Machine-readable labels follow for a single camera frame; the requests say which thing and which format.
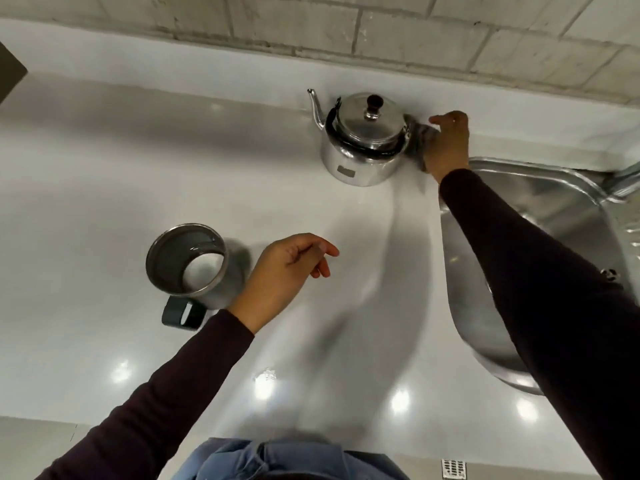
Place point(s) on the person's right hand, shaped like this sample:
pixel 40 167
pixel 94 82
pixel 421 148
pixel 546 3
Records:
pixel 452 144

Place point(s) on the person's left hand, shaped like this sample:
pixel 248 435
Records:
pixel 277 277

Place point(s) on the person's left thumb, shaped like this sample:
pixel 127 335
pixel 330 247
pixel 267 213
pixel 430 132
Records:
pixel 322 267

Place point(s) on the person's right fingers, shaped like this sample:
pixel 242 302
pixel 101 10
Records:
pixel 440 118

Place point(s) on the grey cleaning cloth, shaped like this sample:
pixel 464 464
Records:
pixel 419 142

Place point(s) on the person's right forearm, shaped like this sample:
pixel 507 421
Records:
pixel 540 289

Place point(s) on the person's left forearm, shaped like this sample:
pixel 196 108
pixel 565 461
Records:
pixel 165 399

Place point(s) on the steel kettle lid black knob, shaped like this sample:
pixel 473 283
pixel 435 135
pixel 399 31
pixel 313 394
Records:
pixel 362 127

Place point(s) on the stainless steel kettle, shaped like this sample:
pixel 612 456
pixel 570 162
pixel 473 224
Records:
pixel 357 167

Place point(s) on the stainless steel sink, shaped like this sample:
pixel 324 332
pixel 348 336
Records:
pixel 555 204

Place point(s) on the steel faucet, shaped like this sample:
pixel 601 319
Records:
pixel 625 182

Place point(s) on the blue jeans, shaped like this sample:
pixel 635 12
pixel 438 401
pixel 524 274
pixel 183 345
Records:
pixel 290 462

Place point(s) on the white floor drain grate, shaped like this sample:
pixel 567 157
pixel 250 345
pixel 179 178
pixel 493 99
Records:
pixel 454 469

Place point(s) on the dark board corner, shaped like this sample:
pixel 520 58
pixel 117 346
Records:
pixel 9 69

